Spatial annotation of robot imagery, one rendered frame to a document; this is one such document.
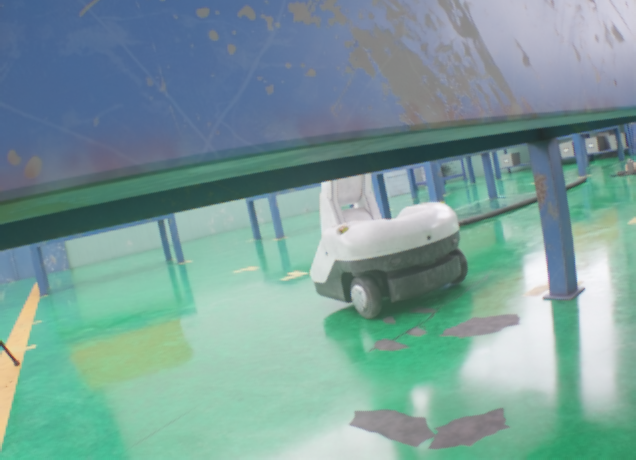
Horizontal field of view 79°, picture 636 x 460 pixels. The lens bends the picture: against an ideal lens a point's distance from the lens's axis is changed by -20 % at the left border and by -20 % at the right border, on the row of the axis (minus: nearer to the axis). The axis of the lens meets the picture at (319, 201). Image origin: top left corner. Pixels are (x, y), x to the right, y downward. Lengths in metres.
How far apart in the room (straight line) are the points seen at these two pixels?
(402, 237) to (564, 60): 1.55
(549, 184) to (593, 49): 1.36
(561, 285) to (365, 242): 0.73
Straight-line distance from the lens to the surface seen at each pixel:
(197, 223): 9.93
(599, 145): 9.40
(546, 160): 1.56
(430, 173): 3.75
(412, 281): 1.74
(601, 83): 0.22
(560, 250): 1.60
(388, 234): 1.71
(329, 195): 2.13
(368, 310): 1.77
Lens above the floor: 0.53
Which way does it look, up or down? 2 degrees down
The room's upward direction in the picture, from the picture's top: 12 degrees counter-clockwise
